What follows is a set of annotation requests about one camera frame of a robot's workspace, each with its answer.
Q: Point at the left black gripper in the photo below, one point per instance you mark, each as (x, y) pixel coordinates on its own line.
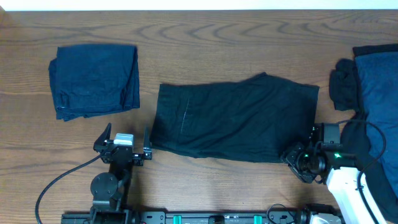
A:
(103, 144)

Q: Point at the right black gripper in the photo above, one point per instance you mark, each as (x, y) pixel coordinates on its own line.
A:
(290, 155)

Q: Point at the black shorts garment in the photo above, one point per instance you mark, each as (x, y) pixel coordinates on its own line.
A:
(254, 120)

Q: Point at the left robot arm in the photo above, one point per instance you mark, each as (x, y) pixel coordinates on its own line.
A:
(110, 189)

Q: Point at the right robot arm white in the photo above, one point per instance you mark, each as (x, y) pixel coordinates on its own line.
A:
(343, 178)

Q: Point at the folded navy blue garment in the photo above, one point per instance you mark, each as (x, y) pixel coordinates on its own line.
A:
(90, 80)

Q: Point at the blue garment in pile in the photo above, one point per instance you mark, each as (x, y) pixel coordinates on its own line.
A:
(378, 78)

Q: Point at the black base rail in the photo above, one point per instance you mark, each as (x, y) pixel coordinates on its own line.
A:
(203, 218)

